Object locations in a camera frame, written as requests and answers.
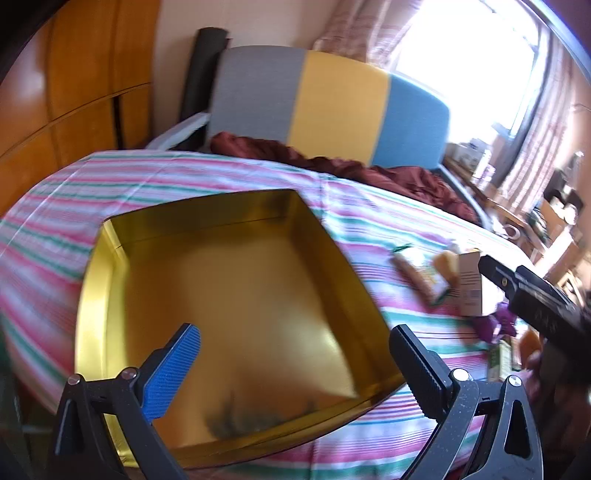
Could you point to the black rolled mat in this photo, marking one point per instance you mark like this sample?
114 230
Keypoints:
203 69

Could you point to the wooden wardrobe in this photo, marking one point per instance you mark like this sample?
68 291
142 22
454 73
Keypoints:
83 69

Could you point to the white blue carton box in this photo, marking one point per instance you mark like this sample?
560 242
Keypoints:
471 157

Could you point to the grey bed frame rail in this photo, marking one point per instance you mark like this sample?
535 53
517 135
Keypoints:
466 196

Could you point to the bright window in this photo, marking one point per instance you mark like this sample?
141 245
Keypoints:
461 55

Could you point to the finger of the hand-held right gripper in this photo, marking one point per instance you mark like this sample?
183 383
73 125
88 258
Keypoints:
496 274
542 284

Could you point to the white medicine box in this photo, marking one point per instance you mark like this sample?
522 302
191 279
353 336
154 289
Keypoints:
475 286

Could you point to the small green white box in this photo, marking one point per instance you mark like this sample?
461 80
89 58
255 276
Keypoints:
501 360

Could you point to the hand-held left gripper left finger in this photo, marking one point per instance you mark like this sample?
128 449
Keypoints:
175 369

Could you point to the green-edged granola bar packet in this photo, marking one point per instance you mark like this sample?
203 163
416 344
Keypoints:
422 277

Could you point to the gold metal tin box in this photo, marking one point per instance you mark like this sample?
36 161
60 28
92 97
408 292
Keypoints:
231 286

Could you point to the yellow sponge cake slice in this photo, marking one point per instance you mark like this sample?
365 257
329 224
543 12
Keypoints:
445 266

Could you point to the striped bed sheet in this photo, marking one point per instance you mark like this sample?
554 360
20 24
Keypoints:
69 207

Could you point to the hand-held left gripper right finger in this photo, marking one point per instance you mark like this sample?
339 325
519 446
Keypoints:
415 369

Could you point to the patterned beige curtain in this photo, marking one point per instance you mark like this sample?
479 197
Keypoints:
540 138
360 27

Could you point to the white foam piece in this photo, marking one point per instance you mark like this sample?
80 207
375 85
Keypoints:
184 131

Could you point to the purple snack packet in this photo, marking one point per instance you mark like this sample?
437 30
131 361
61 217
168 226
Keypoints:
494 323

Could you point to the wooden desk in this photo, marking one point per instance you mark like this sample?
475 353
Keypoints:
512 217

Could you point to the maroon blanket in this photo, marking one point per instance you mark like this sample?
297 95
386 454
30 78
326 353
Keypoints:
397 184

